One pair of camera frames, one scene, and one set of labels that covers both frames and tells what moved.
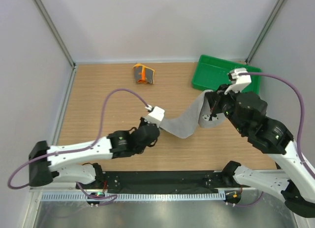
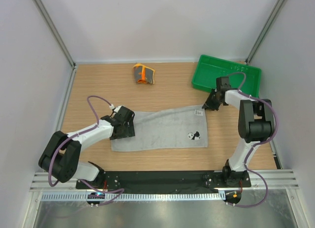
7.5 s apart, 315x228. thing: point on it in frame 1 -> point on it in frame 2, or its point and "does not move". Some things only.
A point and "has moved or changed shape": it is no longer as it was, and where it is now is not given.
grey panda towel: [183, 122] has moved or changed shape
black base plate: [126, 179] does not move
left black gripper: [142, 122] -> [129, 132]
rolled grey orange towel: [143, 74] does not move
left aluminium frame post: [42, 7] does not move
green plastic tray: [210, 73] does not move
